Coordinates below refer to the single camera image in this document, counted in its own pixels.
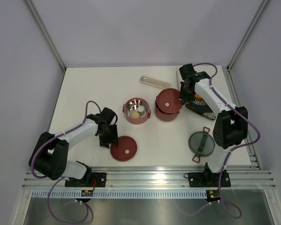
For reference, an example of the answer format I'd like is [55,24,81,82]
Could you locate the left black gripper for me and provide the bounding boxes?
[99,124,118,149]

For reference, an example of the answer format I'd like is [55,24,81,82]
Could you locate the dark red lid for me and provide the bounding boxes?
[110,136,138,162]
[156,88,183,114]

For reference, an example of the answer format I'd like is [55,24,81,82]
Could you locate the dark red steel bowl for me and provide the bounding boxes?
[155,99,180,122]

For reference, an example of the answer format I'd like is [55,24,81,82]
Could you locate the white steamed bun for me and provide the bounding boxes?
[130,111,141,119]

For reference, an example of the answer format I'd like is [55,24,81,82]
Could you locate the pink steel bowl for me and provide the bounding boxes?
[122,97,151,125]

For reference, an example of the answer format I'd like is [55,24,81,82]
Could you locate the grey transparent lid with handle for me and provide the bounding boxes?
[188,127,215,163]

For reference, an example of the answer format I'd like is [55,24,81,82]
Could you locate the metal tongs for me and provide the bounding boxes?
[176,66,180,84]

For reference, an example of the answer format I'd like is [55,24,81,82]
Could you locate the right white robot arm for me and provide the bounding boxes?
[179,73,248,186]

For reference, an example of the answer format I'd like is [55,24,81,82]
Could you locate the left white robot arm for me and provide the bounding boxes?
[29,107,118,187]

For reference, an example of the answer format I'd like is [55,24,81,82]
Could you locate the orange shrimp on tray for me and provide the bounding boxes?
[195,94,202,99]

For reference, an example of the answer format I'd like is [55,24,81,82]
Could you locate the black floral food tray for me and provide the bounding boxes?
[185,98,216,120]

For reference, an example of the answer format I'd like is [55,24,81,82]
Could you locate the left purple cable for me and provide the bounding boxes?
[30,100,94,223]

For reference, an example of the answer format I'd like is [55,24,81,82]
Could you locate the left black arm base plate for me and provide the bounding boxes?
[65,172,107,188]

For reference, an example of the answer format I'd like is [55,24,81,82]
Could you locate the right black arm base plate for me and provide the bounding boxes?
[184,171,231,188]

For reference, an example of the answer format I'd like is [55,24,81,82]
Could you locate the white slotted cable duct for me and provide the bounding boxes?
[32,189,207,199]

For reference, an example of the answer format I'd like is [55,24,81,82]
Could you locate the aluminium front rail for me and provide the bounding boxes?
[22,165,276,190]

